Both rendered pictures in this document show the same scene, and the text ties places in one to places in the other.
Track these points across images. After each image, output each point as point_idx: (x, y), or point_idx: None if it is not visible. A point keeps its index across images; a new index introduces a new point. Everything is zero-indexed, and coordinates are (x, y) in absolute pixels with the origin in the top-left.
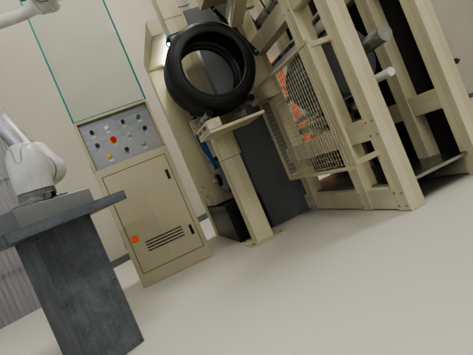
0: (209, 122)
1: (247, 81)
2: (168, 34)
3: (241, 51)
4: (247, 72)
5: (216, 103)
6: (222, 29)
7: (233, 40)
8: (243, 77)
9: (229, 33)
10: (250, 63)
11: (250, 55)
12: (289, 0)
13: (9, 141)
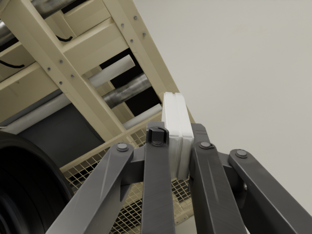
0: None
1: (73, 195)
2: None
3: (38, 159)
4: (66, 183)
5: None
6: (3, 138)
7: (23, 148)
8: (70, 193)
9: (14, 140)
10: (58, 168)
11: (49, 157)
12: (75, 62)
13: None
